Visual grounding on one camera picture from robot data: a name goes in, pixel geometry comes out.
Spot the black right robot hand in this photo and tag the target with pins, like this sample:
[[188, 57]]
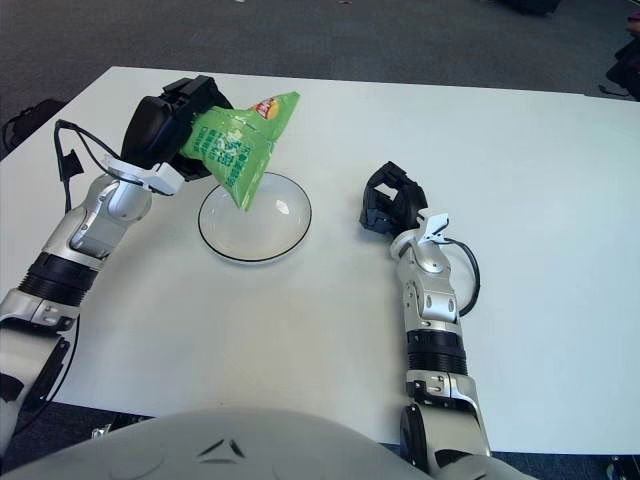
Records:
[[402, 205]]

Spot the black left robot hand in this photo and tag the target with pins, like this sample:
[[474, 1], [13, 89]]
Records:
[[150, 130]]

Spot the green snack bag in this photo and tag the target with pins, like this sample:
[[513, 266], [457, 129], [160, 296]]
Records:
[[235, 150]]

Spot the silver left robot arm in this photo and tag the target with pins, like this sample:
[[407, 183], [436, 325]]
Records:
[[95, 230]]

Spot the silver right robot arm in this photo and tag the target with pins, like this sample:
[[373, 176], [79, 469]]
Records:
[[437, 300]]

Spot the white plate with black rim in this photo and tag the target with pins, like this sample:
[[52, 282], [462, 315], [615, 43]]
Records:
[[280, 235]]

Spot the black backpack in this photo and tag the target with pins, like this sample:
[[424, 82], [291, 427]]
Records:
[[30, 122]]

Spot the black bag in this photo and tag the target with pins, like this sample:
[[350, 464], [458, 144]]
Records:
[[530, 6]]

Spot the dark chair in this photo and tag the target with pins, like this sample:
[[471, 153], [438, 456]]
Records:
[[627, 70]]

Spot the grey robot torso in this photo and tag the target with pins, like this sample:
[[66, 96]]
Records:
[[250, 445]]

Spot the silver metal bracket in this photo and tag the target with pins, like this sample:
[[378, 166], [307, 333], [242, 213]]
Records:
[[101, 431]]

